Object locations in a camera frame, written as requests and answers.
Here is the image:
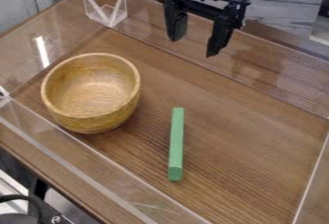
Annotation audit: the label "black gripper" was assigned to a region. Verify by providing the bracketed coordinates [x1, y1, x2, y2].
[161, 0, 250, 57]

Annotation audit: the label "black table leg bracket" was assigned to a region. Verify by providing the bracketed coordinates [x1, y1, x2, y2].
[28, 178, 73, 224]

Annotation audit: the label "green wooden block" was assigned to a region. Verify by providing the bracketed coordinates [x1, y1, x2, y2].
[168, 108, 183, 181]

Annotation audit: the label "clear acrylic tray walls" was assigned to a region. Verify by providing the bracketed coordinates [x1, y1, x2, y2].
[0, 0, 329, 224]

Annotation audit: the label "brown wooden bowl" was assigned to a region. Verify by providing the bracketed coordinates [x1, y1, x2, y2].
[40, 53, 141, 134]

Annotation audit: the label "clear acrylic corner bracket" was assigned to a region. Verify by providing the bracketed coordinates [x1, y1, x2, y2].
[81, 0, 127, 28]

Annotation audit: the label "black floor cable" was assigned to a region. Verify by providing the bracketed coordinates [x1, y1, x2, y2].
[0, 193, 45, 224]

